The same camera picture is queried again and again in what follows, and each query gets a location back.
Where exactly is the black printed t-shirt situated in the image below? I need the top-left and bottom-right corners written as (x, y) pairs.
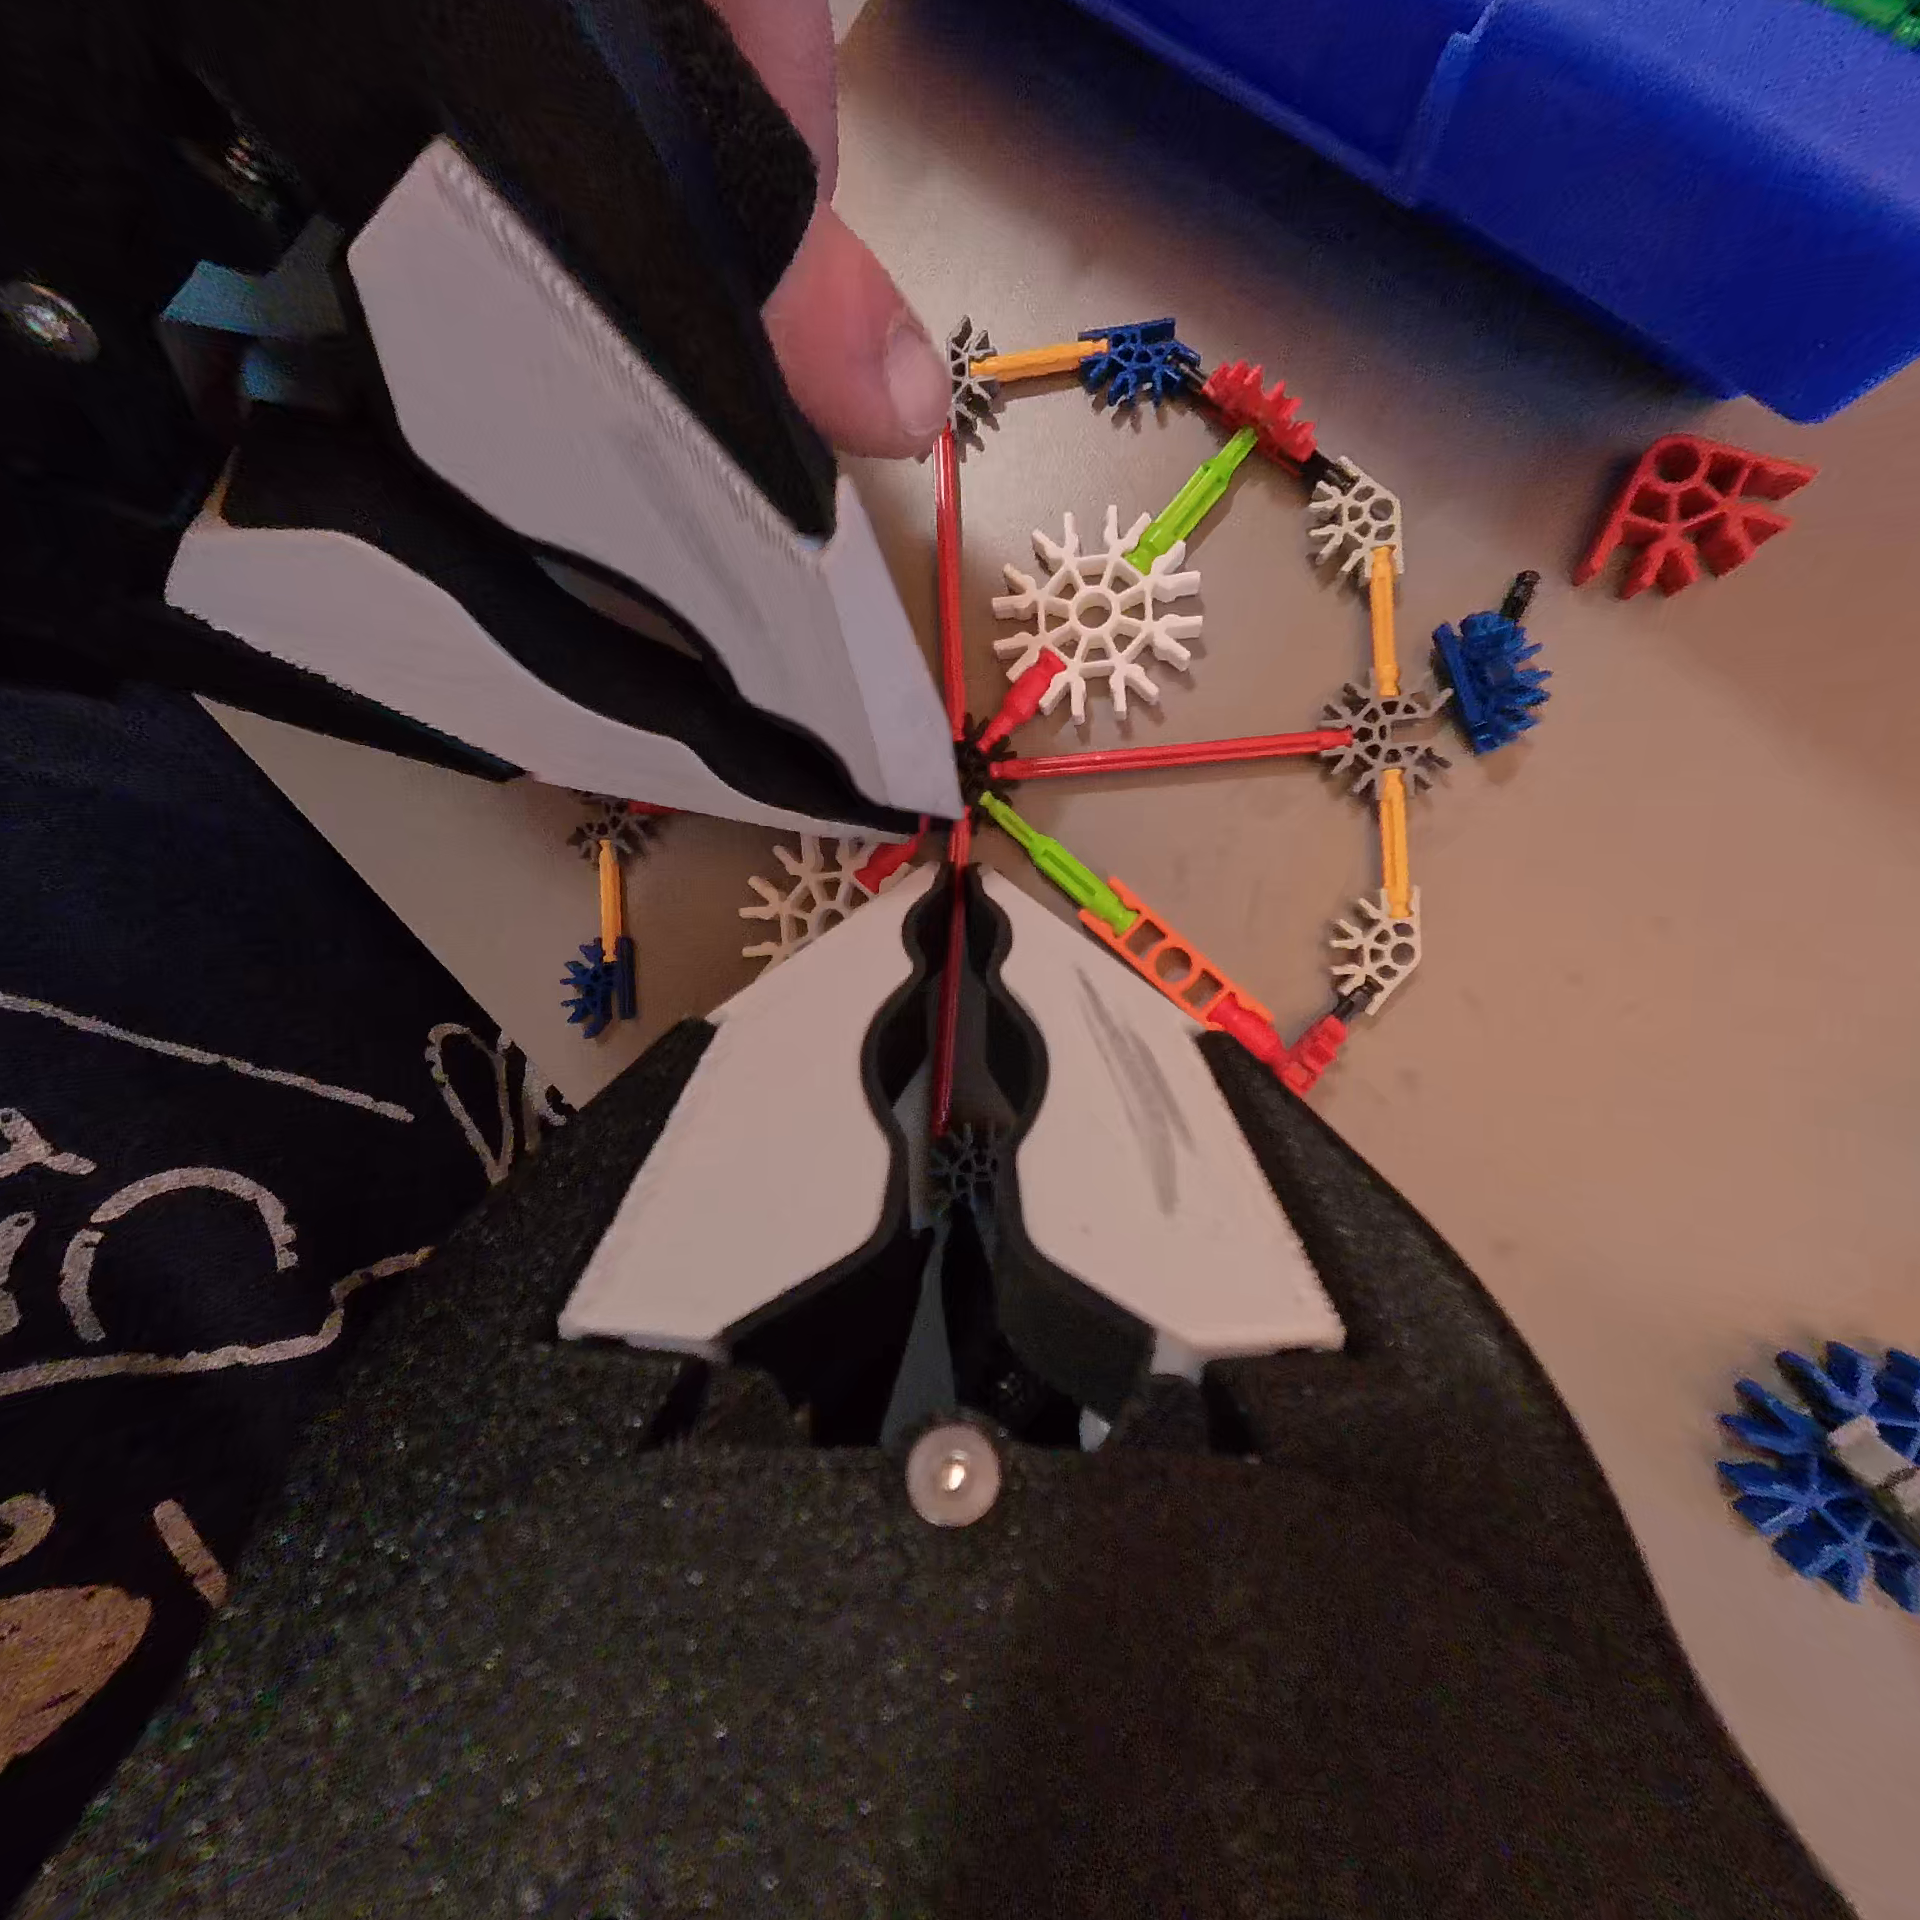
top-left (0, 690), bottom-right (571, 1863)

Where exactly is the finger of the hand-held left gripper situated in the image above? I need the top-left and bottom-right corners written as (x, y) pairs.
top-left (348, 139), bottom-right (973, 825)
top-left (165, 510), bottom-right (936, 840)

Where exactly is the blue plastic bin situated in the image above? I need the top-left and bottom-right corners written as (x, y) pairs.
top-left (1072, 0), bottom-right (1920, 424)

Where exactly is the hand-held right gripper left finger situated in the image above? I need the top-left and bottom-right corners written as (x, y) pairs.
top-left (557, 865), bottom-right (963, 1369)

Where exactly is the person's left hand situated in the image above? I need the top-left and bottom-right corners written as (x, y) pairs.
top-left (704, 0), bottom-right (955, 461)

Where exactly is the red toy rod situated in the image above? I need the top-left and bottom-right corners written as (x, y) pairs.
top-left (928, 815), bottom-right (979, 1135)

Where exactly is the toy frame model with wheels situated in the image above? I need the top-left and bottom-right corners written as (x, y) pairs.
top-left (1717, 1339), bottom-right (1920, 1607)

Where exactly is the blue toy connector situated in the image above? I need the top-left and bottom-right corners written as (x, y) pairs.
top-left (1432, 568), bottom-right (1555, 757)

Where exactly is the colourful toy wheel model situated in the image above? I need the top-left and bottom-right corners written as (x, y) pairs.
top-left (562, 310), bottom-right (1454, 1096)

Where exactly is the red toy connector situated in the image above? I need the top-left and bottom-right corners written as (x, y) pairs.
top-left (1572, 434), bottom-right (1820, 599)

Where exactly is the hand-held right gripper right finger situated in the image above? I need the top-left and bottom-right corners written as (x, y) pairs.
top-left (972, 865), bottom-right (1346, 1373)

